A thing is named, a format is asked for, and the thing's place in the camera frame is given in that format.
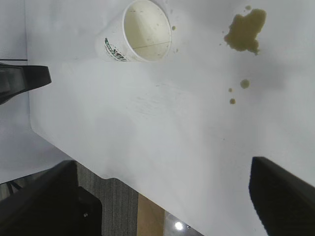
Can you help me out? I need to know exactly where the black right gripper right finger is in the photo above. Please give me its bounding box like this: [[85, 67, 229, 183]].
[[249, 156, 315, 236]]

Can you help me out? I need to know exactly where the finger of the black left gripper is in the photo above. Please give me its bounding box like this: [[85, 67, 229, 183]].
[[0, 62, 52, 106]]

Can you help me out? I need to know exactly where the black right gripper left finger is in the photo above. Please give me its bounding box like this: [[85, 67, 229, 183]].
[[0, 159, 86, 236]]

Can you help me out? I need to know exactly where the white paper cup green print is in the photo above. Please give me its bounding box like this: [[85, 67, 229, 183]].
[[94, 0, 172, 63]]

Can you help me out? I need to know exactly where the black base block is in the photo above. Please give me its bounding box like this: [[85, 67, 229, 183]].
[[78, 186, 103, 236]]

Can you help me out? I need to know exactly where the brown liquid spill puddle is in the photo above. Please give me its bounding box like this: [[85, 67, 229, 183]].
[[223, 5, 268, 56]]

